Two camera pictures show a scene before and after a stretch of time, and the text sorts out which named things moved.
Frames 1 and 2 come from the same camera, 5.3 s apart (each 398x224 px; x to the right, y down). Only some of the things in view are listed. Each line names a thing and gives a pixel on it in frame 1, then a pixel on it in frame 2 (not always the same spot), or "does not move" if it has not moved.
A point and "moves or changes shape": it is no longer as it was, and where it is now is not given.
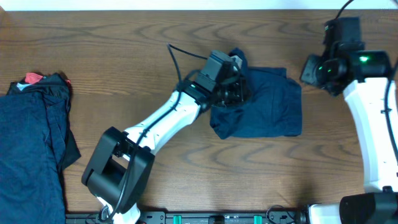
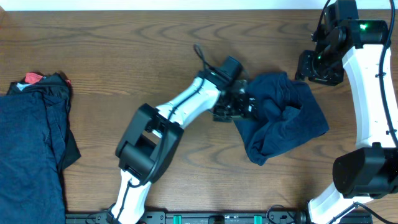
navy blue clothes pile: x=36 y=144 does not move
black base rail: x=192 y=217 does not move
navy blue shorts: x=273 y=109 moves or changes shape
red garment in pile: x=31 y=78 does not move
